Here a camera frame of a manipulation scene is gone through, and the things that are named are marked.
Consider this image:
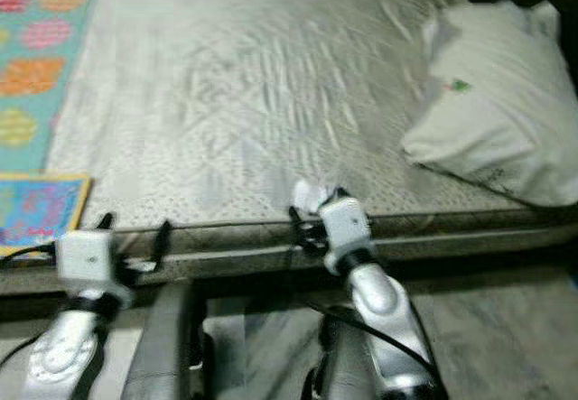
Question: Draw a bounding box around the grey robot leg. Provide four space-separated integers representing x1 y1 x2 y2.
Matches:
302 304 381 400
121 277 210 400

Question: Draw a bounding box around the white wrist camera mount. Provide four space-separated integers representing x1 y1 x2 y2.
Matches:
318 196 374 262
53 228 137 307

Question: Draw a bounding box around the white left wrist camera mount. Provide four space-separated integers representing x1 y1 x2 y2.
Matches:
53 228 137 307

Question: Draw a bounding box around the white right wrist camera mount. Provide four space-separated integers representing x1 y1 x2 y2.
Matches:
318 196 374 262

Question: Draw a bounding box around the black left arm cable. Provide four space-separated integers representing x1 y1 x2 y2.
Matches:
0 241 61 367

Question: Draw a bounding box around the colourful children's board book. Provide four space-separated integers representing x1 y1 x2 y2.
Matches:
0 172 94 259

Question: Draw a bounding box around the white pillow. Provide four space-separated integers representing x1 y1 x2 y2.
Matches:
399 0 578 209

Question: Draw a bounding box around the grey robot right leg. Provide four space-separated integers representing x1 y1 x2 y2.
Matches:
302 304 381 400

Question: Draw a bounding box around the teal sheet with coloured shapes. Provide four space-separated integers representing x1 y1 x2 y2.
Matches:
0 0 103 174

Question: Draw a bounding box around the grey quilted mattress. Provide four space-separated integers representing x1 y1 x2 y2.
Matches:
0 0 578 298

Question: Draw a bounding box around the dark bed base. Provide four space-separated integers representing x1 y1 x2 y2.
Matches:
0 233 578 325

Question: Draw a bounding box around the white paper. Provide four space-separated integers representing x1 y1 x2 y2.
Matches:
293 178 340 217

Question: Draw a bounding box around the grey robot left leg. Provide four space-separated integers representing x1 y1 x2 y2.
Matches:
121 277 210 400

